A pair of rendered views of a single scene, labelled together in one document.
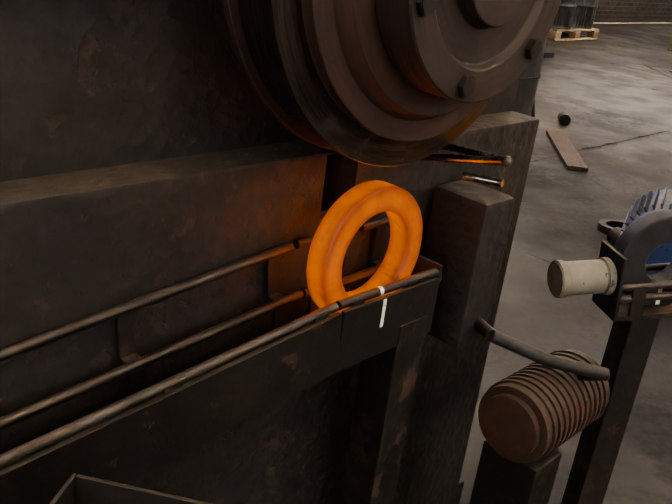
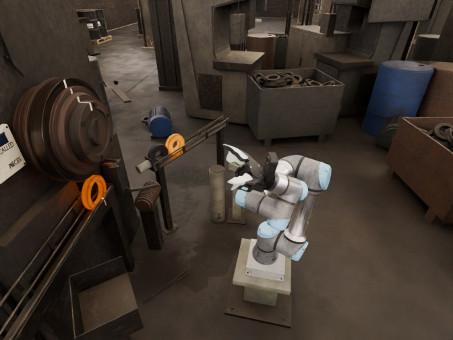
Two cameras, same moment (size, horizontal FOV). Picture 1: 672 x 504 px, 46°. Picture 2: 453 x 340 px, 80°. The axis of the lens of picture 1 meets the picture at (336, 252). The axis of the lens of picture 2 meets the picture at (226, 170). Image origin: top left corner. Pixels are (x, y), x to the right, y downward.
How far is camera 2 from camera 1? 66 cm
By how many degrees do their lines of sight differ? 34
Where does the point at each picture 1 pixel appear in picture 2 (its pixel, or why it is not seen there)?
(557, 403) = (150, 195)
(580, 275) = (143, 166)
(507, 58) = (107, 144)
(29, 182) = (11, 229)
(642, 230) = (152, 152)
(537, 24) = (110, 133)
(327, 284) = (90, 205)
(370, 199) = (90, 183)
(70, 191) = (24, 225)
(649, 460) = (177, 185)
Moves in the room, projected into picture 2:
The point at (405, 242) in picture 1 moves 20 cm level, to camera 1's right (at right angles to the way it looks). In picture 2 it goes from (102, 184) to (137, 172)
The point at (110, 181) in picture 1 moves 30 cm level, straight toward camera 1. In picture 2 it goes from (30, 217) to (67, 251)
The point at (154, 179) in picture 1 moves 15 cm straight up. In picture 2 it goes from (40, 210) to (25, 182)
